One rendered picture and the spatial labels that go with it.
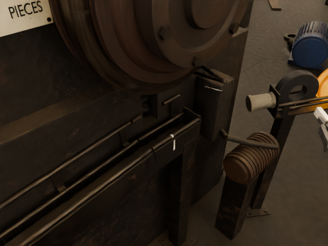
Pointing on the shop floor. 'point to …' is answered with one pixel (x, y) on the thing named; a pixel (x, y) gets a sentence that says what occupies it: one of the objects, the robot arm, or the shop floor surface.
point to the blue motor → (310, 46)
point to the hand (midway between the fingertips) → (322, 117)
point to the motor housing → (242, 181)
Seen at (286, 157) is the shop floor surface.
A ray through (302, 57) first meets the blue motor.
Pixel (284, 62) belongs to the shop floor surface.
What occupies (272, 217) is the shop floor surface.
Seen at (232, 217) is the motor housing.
